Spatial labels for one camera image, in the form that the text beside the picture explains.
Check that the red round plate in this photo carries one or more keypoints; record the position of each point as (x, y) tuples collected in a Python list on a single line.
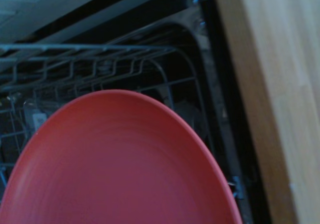
[(125, 164)]

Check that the dishwasher body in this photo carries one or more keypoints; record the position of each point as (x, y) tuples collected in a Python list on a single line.
[(200, 39)]

